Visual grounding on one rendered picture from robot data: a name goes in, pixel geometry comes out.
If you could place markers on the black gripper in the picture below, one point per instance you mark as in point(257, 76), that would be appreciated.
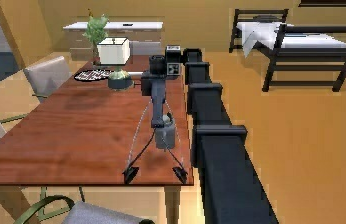
point(158, 100)

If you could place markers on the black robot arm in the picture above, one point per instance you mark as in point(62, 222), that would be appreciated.
point(224, 166)

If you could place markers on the glass milkshake mug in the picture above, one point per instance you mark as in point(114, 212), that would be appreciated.
point(165, 136)

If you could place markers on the brown wooden table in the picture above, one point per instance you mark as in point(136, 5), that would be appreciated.
point(81, 133)

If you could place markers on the patterned black white plate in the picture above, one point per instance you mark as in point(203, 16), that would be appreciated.
point(87, 75)

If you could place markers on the white shade table lamp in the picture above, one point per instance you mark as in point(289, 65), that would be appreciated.
point(113, 50)

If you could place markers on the black remote control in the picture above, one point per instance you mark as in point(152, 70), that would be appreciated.
point(127, 24)

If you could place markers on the green house plant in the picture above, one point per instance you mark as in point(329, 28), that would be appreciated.
point(96, 30)

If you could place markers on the white blanket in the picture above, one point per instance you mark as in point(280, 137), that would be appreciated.
point(257, 35)

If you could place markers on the black frame bed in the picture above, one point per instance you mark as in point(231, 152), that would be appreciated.
point(314, 55)

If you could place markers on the dark framed wall picture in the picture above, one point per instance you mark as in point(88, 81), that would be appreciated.
point(327, 2)

